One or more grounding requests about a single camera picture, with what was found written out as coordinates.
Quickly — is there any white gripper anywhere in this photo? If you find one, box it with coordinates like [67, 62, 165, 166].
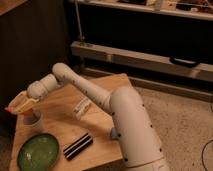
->
[8, 74, 60, 115]

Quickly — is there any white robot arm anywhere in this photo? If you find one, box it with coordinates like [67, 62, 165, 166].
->
[7, 63, 170, 171]

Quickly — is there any green round plate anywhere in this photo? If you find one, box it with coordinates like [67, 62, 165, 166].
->
[17, 133, 60, 171]

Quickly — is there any white plastic bottle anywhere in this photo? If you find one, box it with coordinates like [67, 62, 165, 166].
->
[73, 98, 92, 120]

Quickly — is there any wooden table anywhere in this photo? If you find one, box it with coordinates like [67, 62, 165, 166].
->
[8, 73, 134, 171]

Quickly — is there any black white striped box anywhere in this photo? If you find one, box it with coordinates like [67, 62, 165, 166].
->
[63, 133, 93, 161]

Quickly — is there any metal pole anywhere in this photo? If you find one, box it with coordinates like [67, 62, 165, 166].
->
[74, 0, 85, 44]

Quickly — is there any blue sponge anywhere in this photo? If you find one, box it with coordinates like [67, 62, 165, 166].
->
[110, 127, 118, 140]

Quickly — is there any upper shelf with clutter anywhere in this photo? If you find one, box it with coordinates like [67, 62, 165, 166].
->
[68, 0, 213, 22]

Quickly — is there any black cable on floor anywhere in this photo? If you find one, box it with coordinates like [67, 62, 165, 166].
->
[200, 139, 213, 171]

